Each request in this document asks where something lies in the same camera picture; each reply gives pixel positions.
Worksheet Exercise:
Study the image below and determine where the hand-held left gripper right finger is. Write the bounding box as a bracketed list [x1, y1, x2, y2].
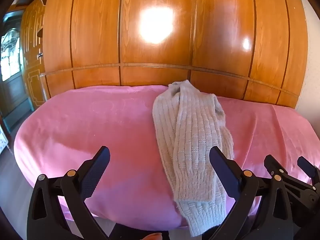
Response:
[209, 146, 294, 240]

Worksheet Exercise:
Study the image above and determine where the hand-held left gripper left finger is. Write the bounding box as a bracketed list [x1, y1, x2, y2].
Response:
[27, 145, 111, 240]

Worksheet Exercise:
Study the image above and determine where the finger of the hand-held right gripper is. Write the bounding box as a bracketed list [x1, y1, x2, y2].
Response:
[297, 156, 320, 182]
[264, 154, 292, 182]

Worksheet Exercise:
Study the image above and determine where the white knit sweater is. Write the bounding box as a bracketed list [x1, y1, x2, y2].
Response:
[152, 79, 235, 237]

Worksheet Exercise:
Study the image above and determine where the pink blanket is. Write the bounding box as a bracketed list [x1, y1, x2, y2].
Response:
[13, 85, 320, 230]

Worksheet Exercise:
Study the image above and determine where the wooden door with inlaid pattern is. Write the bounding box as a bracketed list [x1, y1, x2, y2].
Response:
[19, 0, 50, 107]

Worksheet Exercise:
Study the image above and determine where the dark wooden glazed door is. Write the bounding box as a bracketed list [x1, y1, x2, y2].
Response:
[0, 12, 33, 133]

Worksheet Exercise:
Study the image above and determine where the glossy wooden wardrobe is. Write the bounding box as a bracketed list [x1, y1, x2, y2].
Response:
[40, 0, 309, 107]

